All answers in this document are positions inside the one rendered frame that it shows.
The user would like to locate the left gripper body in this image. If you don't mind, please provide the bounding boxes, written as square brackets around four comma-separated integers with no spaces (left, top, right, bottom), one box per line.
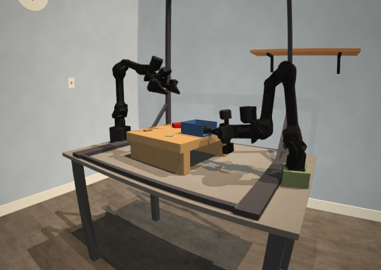
[219,109,241,154]

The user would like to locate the blue open tray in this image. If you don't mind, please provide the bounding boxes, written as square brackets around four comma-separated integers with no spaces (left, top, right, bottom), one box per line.
[180,119,216,137]

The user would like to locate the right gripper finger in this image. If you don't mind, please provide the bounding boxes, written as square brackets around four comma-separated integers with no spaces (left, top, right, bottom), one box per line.
[152,81,168,95]
[170,82,180,94]

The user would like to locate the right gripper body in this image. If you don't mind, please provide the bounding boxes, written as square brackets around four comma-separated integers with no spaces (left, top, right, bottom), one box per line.
[147,74,178,92]

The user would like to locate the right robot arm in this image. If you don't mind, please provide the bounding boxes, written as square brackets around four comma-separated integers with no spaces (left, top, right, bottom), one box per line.
[112,56,171,128]

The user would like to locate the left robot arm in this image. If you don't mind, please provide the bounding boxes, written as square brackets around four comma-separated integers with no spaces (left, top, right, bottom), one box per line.
[217,61,307,172]

